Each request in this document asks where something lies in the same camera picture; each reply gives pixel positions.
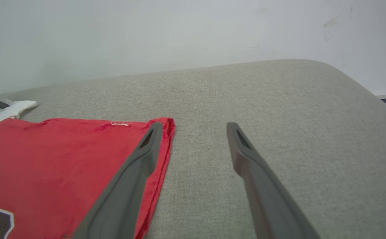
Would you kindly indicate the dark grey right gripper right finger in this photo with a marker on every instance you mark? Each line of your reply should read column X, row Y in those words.
column 269, row 205

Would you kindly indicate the grey fabric sofa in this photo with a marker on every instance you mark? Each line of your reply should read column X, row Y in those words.
column 279, row 106

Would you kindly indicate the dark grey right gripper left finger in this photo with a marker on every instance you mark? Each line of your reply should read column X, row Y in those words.
column 123, row 199

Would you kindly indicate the red white basketball jersey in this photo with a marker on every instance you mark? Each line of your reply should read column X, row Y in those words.
column 63, row 166

